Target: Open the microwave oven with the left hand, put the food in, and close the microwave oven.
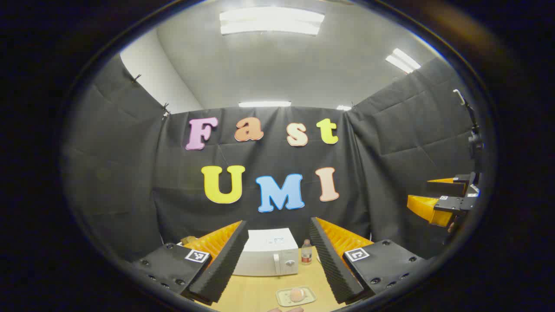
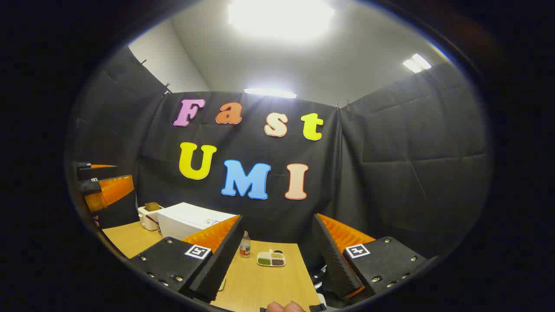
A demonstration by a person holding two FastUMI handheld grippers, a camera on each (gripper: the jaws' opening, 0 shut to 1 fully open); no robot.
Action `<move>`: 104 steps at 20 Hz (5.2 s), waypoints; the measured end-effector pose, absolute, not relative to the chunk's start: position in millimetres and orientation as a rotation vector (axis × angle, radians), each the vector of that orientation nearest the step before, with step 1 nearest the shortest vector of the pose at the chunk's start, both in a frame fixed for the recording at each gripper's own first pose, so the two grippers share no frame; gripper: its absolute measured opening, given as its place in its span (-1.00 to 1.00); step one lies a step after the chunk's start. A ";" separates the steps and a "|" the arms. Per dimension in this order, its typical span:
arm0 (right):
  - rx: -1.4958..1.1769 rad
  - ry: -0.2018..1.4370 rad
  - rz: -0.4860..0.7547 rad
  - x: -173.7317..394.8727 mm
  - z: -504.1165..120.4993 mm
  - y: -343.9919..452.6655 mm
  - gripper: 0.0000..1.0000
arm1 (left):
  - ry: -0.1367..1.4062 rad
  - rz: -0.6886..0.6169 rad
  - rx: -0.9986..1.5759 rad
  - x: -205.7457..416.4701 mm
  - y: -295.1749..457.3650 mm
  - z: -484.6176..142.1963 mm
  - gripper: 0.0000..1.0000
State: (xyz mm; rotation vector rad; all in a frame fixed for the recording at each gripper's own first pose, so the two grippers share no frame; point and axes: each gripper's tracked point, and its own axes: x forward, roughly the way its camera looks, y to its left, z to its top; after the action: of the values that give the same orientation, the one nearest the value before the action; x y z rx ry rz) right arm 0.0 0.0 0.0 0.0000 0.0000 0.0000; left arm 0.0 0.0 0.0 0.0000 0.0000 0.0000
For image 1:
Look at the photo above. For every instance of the cream rectangular tray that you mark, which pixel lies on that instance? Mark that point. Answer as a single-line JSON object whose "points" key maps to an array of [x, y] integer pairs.
{"points": [[310, 298]]}

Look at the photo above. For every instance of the brown bread slice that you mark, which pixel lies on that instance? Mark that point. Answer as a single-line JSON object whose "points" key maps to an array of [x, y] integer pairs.
{"points": [[190, 239]]}

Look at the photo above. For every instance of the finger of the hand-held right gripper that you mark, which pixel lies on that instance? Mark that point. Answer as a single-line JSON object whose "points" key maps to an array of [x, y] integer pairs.
{"points": [[451, 186], [451, 203]]}

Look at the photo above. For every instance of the black backdrop cloth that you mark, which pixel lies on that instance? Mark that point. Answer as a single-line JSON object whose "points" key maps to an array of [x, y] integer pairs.
{"points": [[130, 182]]}

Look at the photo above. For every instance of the large ceiling light panel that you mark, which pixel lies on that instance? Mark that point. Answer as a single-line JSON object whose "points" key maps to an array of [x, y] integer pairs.
{"points": [[271, 21]]}

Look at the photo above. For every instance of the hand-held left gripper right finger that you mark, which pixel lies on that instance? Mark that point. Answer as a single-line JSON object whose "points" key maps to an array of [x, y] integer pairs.
{"points": [[329, 264]]}

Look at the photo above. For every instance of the clear plastic bottle red label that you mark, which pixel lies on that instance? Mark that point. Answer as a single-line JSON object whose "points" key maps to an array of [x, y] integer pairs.
{"points": [[306, 253]]}

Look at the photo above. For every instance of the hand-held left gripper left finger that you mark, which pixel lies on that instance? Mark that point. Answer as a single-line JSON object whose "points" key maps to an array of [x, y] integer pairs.
{"points": [[225, 264]]}

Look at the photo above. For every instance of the white microwave oven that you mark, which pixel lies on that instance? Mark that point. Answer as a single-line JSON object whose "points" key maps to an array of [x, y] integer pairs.
{"points": [[264, 255]]}

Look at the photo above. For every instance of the round beige bread roll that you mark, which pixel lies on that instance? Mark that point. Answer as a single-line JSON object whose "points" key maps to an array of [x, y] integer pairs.
{"points": [[297, 294]]}

